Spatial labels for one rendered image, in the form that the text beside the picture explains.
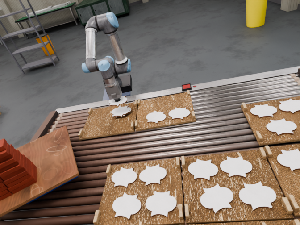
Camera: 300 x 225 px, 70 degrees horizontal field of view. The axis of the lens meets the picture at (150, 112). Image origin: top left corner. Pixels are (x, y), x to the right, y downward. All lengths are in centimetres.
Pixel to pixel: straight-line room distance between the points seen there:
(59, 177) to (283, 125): 123
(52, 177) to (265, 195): 103
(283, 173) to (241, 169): 17
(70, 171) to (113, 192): 26
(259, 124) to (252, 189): 44
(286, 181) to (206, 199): 36
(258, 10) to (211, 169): 472
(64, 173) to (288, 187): 107
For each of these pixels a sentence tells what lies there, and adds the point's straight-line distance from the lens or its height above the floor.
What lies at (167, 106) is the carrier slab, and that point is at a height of 94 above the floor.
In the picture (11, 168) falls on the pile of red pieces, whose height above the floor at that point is 119.
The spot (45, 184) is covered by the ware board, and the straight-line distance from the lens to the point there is 129.
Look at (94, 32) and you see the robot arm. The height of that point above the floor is 148.
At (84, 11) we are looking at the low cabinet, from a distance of 1013.
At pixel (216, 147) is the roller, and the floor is 92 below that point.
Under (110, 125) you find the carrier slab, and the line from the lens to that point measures 159.
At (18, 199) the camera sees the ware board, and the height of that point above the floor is 104.
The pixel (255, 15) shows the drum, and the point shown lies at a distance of 557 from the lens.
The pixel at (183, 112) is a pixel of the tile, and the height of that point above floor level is 94.
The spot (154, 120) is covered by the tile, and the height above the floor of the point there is 94.
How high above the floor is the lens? 185
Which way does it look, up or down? 36 degrees down
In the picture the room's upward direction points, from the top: 17 degrees counter-clockwise
